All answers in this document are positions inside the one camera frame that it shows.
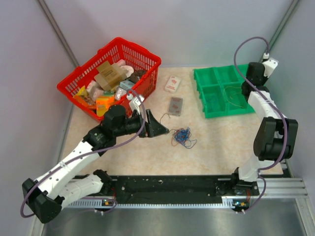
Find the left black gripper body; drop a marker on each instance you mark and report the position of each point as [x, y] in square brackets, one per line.
[135, 124]

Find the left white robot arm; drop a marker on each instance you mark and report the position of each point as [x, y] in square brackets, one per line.
[50, 193]

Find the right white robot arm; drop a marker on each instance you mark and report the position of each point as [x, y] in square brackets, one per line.
[275, 139]

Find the clear plastic card case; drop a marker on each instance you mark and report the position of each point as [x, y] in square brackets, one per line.
[175, 106]

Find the orange snack box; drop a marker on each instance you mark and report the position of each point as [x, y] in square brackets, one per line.
[103, 103]

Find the teal small box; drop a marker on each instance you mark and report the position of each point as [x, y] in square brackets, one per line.
[126, 84]

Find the dark brown round item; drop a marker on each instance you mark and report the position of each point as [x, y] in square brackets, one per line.
[137, 75]

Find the white red card box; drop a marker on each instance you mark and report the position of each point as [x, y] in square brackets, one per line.
[172, 84]

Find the pink wrapped pack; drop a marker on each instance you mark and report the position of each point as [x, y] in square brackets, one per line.
[94, 90]

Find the brown cardboard box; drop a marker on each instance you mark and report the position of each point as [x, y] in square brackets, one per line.
[109, 75]

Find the yellow snack packet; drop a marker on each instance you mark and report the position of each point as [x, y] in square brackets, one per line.
[82, 97]

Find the white pink pouch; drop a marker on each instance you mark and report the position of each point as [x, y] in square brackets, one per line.
[126, 68]

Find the green compartment tray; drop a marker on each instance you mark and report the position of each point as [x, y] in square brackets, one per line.
[220, 91]

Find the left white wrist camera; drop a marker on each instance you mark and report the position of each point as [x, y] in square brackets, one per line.
[135, 103]

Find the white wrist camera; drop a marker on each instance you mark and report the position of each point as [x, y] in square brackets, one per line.
[135, 103]
[270, 64]

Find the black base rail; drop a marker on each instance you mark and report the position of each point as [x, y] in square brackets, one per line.
[192, 189]

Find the white slotted cable duct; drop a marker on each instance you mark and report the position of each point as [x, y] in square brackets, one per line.
[92, 203]

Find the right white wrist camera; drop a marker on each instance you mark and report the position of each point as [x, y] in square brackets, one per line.
[270, 64]

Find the aluminium frame rail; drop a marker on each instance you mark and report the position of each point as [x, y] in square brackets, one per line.
[285, 185]

